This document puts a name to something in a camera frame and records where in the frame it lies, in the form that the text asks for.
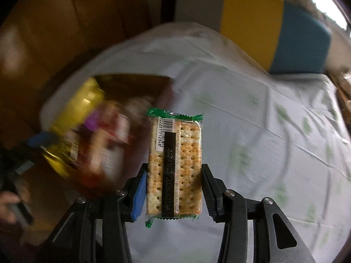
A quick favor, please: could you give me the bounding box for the white patterned tablecloth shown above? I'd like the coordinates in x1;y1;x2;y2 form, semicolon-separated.
40;21;351;263

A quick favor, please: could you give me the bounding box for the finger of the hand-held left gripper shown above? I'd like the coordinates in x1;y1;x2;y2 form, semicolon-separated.
27;131;60;149

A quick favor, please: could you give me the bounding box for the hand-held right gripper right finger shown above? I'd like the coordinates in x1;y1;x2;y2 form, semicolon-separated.
201;163;316;263

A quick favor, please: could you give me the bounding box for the wooden wardrobe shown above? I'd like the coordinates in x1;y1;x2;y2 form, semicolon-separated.
0;0;165;143

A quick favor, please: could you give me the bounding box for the green edged cracker packet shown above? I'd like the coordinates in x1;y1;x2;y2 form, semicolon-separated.
144;107;205;228

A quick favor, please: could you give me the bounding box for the person's left hand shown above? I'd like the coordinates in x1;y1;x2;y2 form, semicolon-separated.
0;191;25;223

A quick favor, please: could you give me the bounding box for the purple snack packet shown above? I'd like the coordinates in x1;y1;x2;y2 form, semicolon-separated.
82;110;102;133

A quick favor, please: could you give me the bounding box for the wooden side table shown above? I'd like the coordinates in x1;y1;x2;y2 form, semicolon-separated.
329;70;351;107

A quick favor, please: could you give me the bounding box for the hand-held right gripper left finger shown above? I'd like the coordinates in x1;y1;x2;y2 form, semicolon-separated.
48;163;149;263

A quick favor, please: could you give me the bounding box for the gold metal tin box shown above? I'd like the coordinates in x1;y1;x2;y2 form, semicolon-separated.
41;74;176;198

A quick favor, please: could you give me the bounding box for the grey yellow blue headboard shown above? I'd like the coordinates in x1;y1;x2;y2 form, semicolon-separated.
175;0;332;75

